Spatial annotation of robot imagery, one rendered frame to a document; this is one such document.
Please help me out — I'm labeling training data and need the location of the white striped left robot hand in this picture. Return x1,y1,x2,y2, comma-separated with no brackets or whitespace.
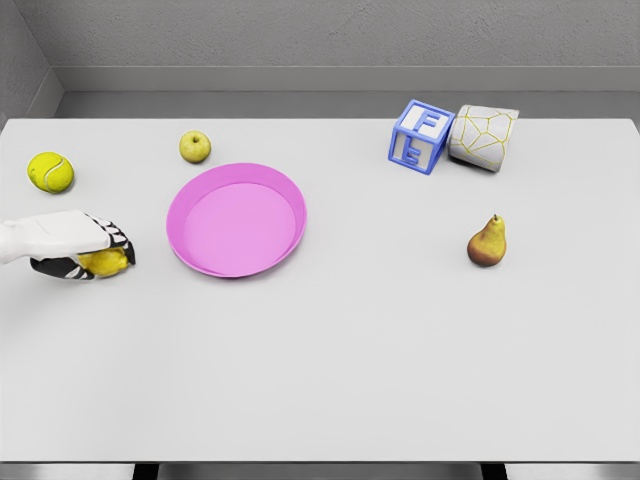
13,209,137,282

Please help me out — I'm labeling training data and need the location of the yellow lemon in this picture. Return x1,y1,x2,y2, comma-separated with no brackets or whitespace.
77,247,133,279

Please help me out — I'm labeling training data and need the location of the pink round plate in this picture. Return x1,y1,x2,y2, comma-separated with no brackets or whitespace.
165,162,308,279

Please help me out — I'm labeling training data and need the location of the yellow tennis ball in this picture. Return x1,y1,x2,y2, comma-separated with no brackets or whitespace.
26,151,75,195

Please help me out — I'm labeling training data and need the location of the green-yellow apple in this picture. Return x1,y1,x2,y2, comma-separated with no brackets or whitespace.
178,130,212,164

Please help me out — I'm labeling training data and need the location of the blue and white letter block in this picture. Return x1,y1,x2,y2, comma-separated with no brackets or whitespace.
387,98,457,176

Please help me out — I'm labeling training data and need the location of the brown-yellow pear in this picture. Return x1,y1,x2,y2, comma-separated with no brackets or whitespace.
466,213,508,268

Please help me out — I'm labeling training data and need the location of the white cup with yellow cracks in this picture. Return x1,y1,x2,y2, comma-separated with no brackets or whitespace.
446,104,521,174

